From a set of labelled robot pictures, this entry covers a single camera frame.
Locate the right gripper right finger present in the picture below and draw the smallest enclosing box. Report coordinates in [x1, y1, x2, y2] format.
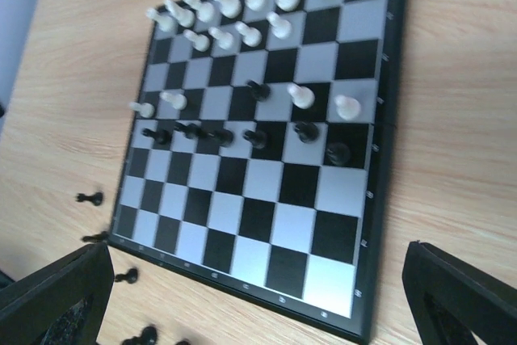
[401, 241, 516, 344]

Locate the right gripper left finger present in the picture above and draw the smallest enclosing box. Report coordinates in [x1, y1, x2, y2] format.
[1, 242, 114, 344]

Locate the white pawn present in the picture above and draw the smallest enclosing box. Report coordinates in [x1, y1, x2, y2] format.
[235, 21, 262, 47]
[266, 11, 292, 40]
[128, 102, 155, 119]
[208, 27, 235, 50]
[160, 90, 187, 111]
[334, 95, 362, 121]
[183, 29, 210, 52]
[287, 82, 315, 109]

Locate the black silver chess board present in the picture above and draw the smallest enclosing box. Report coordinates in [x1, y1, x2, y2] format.
[108, 0, 406, 344]

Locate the black pawn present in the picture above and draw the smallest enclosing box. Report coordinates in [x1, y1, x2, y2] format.
[246, 80, 271, 102]
[207, 128, 234, 147]
[326, 142, 351, 167]
[141, 128, 172, 147]
[174, 122, 207, 139]
[242, 130, 269, 149]
[293, 121, 319, 143]

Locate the white rook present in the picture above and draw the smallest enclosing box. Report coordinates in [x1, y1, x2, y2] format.
[145, 8, 176, 32]

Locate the white knight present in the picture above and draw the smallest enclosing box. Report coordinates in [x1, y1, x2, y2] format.
[164, 0, 195, 28]

